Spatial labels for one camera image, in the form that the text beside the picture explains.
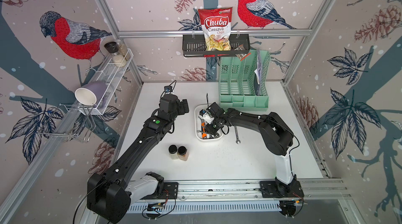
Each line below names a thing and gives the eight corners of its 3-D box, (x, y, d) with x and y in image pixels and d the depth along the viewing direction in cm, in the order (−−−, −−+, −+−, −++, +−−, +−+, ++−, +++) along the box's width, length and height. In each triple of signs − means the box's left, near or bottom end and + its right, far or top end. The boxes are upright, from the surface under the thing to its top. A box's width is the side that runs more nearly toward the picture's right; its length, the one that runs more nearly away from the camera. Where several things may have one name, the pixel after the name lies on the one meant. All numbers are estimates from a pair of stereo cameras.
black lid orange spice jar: (180, 161, 85) (177, 154, 76) (181, 153, 88) (178, 145, 79) (187, 161, 85) (185, 154, 76) (188, 153, 88) (186, 145, 79)
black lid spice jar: (171, 159, 84) (167, 153, 77) (172, 151, 87) (169, 144, 80) (178, 159, 84) (176, 153, 77) (179, 151, 87) (177, 144, 80)
